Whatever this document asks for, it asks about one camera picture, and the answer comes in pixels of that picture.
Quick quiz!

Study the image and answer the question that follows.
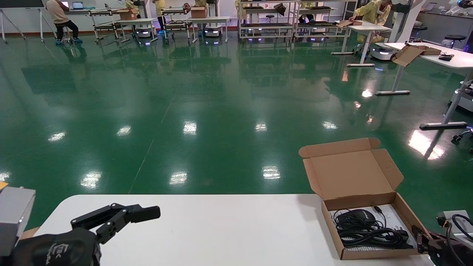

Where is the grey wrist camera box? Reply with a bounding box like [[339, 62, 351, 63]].
[[438, 210, 473, 246], [0, 187, 36, 256]]

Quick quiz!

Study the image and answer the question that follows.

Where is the white tall wheeled robot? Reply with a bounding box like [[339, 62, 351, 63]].
[[371, 0, 425, 61]]

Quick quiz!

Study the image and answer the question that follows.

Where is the brown cardboard sheet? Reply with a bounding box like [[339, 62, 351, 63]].
[[19, 226, 40, 241]]

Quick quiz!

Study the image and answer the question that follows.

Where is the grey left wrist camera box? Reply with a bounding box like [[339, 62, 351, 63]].
[[0, 187, 36, 256]]

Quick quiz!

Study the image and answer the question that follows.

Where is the white metal shelf rack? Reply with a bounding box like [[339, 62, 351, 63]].
[[296, 0, 359, 39], [238, 0, 297, 39]]

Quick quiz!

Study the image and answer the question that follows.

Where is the small white table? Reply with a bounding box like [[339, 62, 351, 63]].
[[187, 17, 230, 44], [116, 18, 159, 44]]

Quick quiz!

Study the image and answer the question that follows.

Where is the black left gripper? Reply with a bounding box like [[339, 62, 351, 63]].
[[11, 203, 161, 266]]

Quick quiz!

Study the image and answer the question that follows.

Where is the seated person beige shirt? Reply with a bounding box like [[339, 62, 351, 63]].
[[46, 0, 82, 45]]

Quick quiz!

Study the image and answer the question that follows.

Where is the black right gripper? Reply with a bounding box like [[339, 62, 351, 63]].
[[402, 225, 473, 266]]

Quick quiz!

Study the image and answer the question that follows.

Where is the black chair caster base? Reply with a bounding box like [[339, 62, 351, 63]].
[[453, 127, 473, 154]]

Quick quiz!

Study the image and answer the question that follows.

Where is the cardboard storage box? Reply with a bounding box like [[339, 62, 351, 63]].
[[299, 138, 432, 260]]

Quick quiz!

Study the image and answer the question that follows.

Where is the bent person in yellow coat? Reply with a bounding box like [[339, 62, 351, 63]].
[[349, 0, 394, 43]]

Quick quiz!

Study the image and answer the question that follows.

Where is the black screen on white tripod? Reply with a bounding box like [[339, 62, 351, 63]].
[[0, 0, 45, 43]]

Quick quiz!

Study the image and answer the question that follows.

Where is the metal trolley cart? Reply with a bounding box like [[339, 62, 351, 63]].
[[161, 6, 193, 44], [89, 6, 122, 44]]

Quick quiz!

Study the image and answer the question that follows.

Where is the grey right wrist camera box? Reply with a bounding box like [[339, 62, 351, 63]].
[[438, 210, 473, 246]]

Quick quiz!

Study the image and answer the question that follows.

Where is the open brown cardboard box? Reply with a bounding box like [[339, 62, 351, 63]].
[[392, 44, 442, 67]]

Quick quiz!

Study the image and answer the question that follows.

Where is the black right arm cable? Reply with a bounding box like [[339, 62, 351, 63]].
[[436, 214, 473, 241]]

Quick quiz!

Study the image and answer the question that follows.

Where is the large white table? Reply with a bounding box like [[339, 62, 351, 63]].
[[376, 42, 473, 130]]

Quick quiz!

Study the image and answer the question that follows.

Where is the white table with T legs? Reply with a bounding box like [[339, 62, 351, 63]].
[[331, 20, 391, 68]]

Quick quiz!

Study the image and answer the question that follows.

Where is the black wired computer mouse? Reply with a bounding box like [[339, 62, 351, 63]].
[[333, 205, 416, 249]]

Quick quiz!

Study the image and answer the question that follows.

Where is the grey counter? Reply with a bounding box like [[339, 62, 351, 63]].
[[418, 9, 473, 43]]

